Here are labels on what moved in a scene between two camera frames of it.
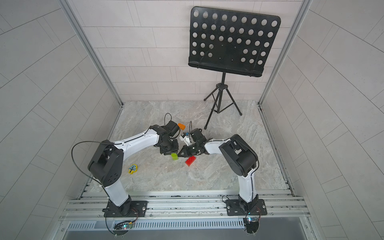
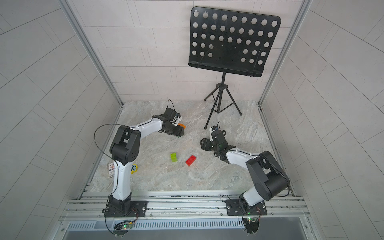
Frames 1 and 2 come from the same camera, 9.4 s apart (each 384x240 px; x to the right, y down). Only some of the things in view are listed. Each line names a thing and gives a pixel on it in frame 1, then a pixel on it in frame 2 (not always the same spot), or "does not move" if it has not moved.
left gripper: [174, 151] -> [178, 131]
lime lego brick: [174, 156] does not move
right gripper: [187, 152] -> [206, 142]
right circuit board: [251, 224] does not move
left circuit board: [121, 228] does not move
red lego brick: [190, 160] does not move
